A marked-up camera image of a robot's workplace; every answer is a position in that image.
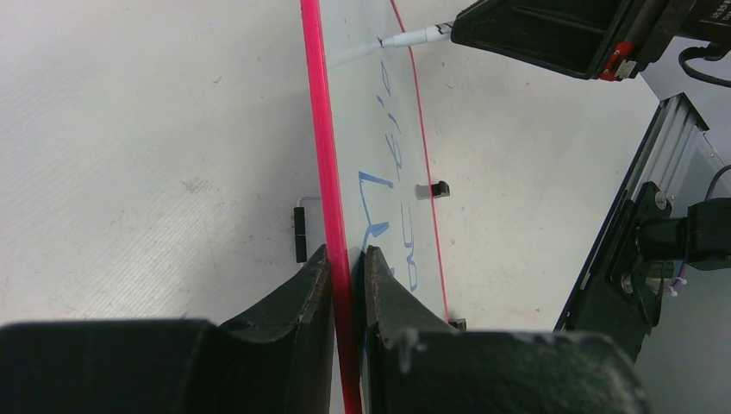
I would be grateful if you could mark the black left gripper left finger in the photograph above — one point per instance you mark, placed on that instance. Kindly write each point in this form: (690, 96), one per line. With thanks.
(274, 357)

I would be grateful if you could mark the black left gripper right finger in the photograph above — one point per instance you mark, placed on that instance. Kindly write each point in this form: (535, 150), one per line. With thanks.
(415, 362)

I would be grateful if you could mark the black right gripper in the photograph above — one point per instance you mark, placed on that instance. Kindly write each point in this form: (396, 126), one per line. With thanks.
(588, 39)

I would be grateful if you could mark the white whiteboard marker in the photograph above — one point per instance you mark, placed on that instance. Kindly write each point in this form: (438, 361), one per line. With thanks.
(430, 34)

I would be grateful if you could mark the red-framed whiteboard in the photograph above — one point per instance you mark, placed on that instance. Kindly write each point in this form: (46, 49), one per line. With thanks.
(372, 160)

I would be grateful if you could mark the black whiteboard clip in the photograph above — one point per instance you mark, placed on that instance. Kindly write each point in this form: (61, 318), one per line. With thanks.
(439, 189)
(459, 324)

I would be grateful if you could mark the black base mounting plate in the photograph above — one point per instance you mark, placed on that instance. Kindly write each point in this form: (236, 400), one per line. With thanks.
(619, 291)

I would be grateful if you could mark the aluminium frame rail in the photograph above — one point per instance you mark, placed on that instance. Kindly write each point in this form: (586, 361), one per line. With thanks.
(676, 155)

